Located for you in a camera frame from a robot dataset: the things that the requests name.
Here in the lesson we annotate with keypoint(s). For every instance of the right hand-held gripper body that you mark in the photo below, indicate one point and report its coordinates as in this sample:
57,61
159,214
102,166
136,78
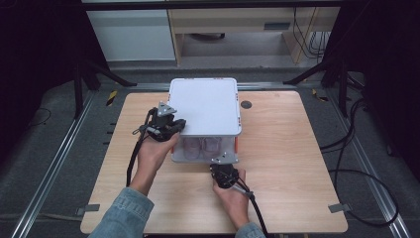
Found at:
224,175

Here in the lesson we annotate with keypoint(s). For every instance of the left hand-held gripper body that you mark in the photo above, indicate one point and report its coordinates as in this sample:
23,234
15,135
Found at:
160,127

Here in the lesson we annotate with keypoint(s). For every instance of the purple child sandal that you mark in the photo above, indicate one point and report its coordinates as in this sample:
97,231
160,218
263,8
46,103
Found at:
192,148
211,147

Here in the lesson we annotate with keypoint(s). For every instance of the white shoe storage box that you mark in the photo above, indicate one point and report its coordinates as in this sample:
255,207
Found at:
206,105

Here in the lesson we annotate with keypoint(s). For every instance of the person's right hand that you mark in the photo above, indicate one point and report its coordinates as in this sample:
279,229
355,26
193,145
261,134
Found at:
234,205

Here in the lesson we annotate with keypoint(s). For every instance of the person's left hand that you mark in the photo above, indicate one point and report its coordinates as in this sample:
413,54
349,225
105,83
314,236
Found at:
153,158

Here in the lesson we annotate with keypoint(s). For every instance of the yellow black tape strip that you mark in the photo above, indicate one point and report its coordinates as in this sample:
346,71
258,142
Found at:
318,95
111,98

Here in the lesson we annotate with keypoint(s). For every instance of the black round table grommet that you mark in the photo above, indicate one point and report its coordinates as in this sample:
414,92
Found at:
246,104

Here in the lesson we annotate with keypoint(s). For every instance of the black tripod stand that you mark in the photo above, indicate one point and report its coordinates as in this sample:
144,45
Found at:
86,74
333,72

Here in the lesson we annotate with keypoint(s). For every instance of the white cabinet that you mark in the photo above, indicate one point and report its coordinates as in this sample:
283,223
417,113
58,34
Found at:
132,36

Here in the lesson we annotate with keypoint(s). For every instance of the aluminium floor rail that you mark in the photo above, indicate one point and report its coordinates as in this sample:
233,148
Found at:
49,168
369,165
264,86

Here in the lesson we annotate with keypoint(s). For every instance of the grey table bracket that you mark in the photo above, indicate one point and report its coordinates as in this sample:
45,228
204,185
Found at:
88,209
339,208

